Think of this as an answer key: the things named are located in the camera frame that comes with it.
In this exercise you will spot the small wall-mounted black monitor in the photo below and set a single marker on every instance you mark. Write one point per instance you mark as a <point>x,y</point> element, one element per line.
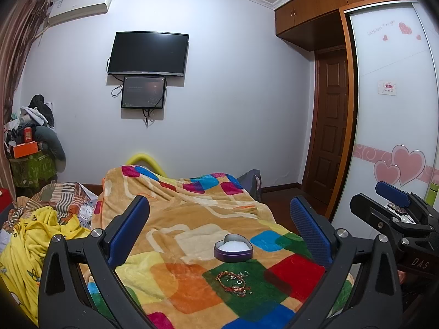
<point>143,92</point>

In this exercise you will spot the brown wooden door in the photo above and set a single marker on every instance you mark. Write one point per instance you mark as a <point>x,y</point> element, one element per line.
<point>329,124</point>

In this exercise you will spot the striped patterned quilt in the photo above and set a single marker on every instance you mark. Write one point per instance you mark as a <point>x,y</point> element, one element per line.
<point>67,199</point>

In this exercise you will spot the white wall air conditioner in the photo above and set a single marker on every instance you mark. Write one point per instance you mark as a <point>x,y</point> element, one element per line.
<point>67,10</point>

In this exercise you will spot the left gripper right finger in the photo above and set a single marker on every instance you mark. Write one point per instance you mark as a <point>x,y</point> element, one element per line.
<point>376,298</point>

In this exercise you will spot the pile of clothes and boxes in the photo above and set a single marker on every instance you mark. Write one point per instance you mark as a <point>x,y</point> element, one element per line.
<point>38,118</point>

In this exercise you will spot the yellow cartoon blanket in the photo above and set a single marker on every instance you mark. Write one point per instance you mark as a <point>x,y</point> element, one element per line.
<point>23,258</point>

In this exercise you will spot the colourful patchwork fleece blanket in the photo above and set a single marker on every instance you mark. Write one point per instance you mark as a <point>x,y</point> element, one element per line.
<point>172,273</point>

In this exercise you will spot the green patterned cloth-covered stand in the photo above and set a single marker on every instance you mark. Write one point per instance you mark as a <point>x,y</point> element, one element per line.
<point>32,173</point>

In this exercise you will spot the large wall-mounted black television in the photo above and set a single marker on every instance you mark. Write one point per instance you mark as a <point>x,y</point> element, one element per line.
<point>148,53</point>

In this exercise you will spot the yellow curved foam bed rail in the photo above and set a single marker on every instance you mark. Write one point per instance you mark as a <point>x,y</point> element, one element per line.
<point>142,158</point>

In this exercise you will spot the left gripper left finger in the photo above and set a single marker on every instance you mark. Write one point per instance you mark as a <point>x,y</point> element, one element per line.
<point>64,300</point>

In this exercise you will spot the striped pink brown curtain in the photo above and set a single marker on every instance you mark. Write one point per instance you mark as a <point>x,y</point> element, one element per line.
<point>18,30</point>

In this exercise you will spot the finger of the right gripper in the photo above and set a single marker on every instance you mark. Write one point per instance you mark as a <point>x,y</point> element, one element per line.
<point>392,194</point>
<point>377,216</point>

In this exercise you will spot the orange box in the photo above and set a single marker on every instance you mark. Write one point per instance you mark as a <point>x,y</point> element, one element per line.
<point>25,149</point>

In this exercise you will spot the dark grey purple bag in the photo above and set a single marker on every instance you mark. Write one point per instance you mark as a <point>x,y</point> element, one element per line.
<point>251,182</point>

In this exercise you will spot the purple heart-shaped tin box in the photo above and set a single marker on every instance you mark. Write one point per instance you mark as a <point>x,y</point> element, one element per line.
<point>233,248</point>

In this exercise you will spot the white heart-print sliding wardrobe door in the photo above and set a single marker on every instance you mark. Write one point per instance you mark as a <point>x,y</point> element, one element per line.
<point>396,137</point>

